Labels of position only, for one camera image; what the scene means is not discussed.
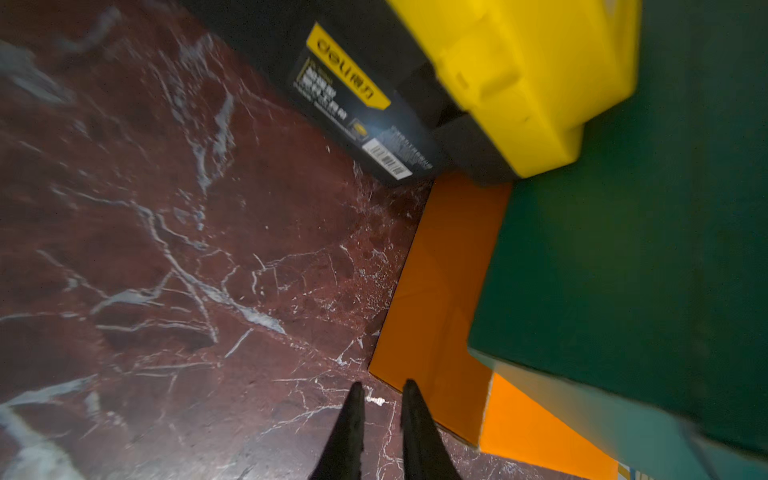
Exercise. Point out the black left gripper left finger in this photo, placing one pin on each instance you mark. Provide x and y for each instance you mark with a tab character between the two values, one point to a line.
341	456

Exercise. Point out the green shoebox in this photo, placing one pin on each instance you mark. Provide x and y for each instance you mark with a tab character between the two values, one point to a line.
627	293

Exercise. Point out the yellow black plastic toolbox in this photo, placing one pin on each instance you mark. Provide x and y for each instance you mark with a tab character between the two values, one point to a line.
499	90

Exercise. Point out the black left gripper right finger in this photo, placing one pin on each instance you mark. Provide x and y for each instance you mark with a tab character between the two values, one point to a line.
424	454

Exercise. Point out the small orange shoebox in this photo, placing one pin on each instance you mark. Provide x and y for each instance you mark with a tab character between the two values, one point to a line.
425	338

